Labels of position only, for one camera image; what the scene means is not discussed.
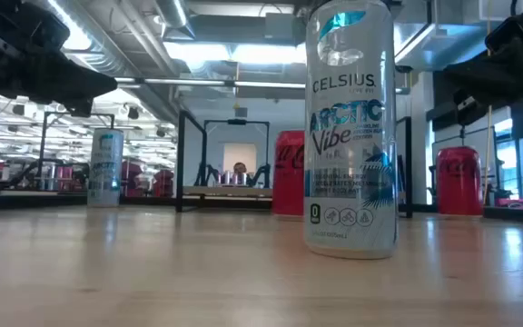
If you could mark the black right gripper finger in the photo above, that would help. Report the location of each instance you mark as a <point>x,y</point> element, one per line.
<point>469,111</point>
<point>497,75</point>

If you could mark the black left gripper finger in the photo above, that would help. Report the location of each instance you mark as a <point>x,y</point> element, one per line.
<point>80,84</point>
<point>82,108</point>

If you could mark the white Celsius Arctic Vibe can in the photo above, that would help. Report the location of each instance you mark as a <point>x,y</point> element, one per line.
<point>350,136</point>
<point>105,172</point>

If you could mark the red Coca-Cola can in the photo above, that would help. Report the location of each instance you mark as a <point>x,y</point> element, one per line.
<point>459,181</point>
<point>289,172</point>

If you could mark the thin black stand pole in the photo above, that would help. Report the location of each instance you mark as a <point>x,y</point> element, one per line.
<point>462,136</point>

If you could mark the red background chair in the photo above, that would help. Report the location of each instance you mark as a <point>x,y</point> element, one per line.
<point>164,181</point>
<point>130,177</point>

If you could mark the long ceiling light strip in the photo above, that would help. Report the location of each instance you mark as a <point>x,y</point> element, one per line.
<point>189,82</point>

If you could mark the bright ceiling light panel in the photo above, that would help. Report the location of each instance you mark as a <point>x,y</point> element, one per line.
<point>243,53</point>

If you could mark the person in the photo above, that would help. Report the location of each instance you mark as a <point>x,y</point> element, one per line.
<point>239,167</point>

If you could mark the corrugated silver air duct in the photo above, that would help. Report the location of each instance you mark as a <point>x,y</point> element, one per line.
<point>102,63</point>

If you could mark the black background station frame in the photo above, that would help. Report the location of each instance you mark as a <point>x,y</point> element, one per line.
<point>268,145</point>
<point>43,145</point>

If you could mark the rectangular metal air duct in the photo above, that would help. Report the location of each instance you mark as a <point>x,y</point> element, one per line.
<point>425,45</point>

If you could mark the black table frame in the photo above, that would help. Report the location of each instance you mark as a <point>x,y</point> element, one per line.
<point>39,202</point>

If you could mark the smooth round silver duct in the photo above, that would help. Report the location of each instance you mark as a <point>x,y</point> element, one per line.
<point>173,13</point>

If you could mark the wooden shelf with black frame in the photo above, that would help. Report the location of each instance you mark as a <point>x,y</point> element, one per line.
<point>180,172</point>

